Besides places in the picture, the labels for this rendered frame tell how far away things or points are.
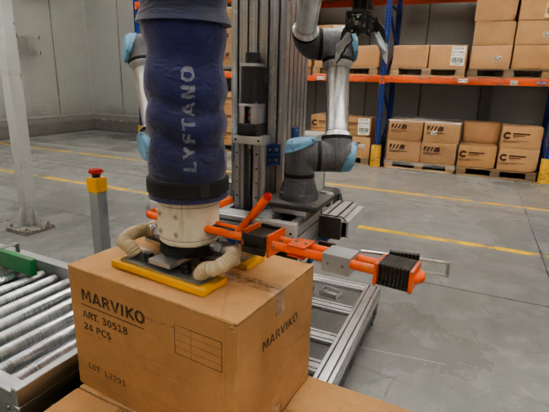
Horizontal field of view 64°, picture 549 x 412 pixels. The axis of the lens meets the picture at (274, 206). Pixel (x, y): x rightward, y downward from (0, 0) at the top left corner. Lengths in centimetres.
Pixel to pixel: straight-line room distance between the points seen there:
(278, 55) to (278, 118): 24
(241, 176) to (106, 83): 1153
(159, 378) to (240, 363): 29
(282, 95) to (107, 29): 1152
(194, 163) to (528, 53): 734
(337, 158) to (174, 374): 91
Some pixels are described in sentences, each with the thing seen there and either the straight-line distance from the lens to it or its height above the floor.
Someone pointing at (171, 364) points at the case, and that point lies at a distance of 123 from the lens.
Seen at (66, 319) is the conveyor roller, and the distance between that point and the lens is 197.
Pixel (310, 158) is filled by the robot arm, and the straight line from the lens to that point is 161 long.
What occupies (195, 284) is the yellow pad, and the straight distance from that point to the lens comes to 115.
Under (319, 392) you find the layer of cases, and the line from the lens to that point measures 148.
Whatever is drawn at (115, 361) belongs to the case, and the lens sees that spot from 141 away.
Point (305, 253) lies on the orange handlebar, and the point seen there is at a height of 108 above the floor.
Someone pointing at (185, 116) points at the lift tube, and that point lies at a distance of 112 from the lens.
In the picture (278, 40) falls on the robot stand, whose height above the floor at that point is 162.
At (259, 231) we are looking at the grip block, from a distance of 114.
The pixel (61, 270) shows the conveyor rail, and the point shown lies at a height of 57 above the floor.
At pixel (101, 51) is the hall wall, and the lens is 1333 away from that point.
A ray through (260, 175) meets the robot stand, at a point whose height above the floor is 109.
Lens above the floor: 147
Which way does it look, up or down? 16 degrees down
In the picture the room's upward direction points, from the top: 2 degrees clockwise
